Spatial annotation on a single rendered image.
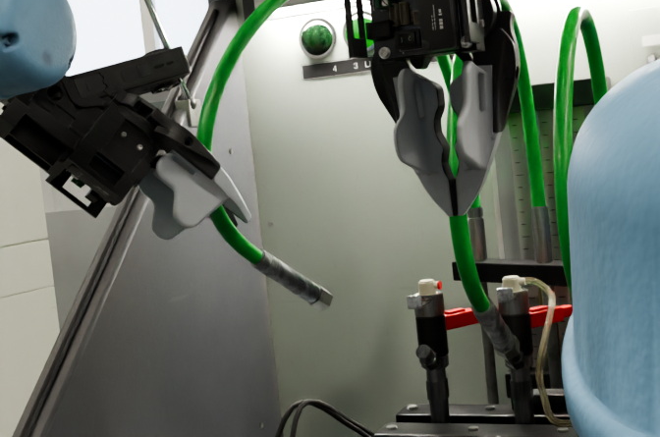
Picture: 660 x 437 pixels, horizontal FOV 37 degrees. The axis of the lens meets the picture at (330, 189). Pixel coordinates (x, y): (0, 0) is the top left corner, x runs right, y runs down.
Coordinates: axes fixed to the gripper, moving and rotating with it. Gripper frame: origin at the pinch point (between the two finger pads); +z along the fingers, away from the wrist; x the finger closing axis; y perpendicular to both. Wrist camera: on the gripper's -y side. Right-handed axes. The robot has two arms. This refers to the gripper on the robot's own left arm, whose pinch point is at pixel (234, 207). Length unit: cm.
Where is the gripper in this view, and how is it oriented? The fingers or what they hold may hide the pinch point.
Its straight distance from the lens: 86.6
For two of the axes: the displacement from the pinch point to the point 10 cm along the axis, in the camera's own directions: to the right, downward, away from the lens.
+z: 7.4, 6.2, 2.7
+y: -4.5, 7.5, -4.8
